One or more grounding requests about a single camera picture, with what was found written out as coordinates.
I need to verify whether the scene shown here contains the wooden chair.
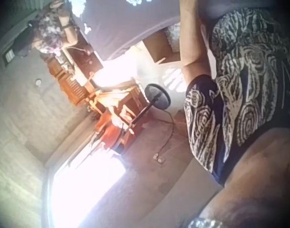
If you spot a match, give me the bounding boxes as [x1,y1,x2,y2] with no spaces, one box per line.
[106,85,147,130]

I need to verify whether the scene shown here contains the brown cardboard box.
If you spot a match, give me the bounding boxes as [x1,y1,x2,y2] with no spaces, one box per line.
[142,30,175,64]

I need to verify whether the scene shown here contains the wooden drawer cabinet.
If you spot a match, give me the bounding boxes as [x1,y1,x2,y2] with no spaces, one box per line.
[64,44,104,83]

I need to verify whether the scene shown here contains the purple floral bed sheet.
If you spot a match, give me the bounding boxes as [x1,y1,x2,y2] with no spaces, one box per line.
[73,0,184,61]

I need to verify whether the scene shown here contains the black pedestal fan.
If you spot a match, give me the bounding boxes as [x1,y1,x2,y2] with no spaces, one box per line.
[125,83,171,133]

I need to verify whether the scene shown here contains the white power strip with cable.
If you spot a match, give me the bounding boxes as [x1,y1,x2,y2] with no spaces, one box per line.
[152,111,184,165]

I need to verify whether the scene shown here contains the wall vent grille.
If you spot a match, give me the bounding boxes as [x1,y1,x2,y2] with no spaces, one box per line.
[2,49,16,65]

